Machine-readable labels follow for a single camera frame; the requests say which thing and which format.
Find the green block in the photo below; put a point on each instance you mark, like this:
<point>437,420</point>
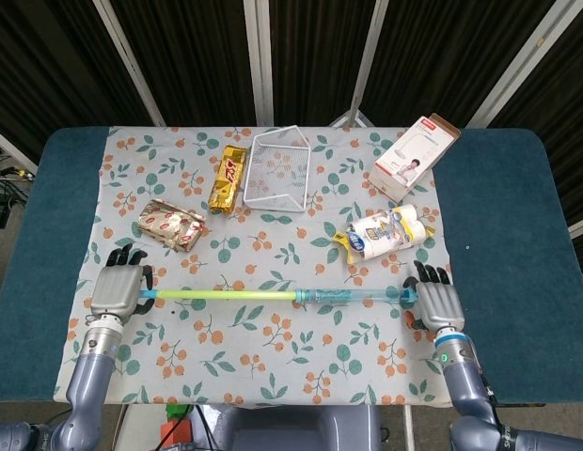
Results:
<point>176,411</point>

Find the floral orange fruit tablecloth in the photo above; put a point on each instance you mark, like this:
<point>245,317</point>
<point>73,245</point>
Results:
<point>272,357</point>

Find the blue green water squirter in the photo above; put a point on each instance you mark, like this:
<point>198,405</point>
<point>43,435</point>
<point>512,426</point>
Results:
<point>225,294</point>

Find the gold chocolate bar package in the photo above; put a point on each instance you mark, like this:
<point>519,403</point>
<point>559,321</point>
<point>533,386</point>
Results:
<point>228,178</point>

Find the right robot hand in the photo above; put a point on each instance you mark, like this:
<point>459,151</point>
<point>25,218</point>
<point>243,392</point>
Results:
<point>439,305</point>

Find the grey tripod stand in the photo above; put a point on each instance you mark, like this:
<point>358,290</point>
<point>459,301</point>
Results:
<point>355,115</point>

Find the grey robot torso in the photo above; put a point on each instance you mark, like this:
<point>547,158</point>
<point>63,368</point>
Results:
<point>296,430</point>

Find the teal felt table cover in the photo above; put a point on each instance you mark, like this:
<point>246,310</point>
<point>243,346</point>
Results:
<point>498,211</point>

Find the crinkled gold red-print snack bag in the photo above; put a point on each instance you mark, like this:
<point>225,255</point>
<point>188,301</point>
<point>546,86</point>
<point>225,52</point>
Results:
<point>169,225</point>

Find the plastic pack of white rolls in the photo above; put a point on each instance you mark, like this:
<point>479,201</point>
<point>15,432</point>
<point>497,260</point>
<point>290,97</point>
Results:
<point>385,232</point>

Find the white red product box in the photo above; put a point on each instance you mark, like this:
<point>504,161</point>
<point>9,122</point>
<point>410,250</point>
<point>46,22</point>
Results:
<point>404,160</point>

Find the black pleated backdrop curtain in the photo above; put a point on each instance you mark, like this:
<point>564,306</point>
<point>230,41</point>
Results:
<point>202,56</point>

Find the orange block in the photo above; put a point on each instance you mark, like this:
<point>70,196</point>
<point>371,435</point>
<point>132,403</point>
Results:
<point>176,431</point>

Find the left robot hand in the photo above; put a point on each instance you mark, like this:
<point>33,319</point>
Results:
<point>115,293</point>

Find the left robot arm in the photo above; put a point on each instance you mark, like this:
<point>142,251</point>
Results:
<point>89,376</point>

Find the white partition frame post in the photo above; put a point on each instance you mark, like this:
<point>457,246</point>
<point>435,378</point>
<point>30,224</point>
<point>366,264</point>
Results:
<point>369,61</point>
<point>259,61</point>
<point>517,66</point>
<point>131,66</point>

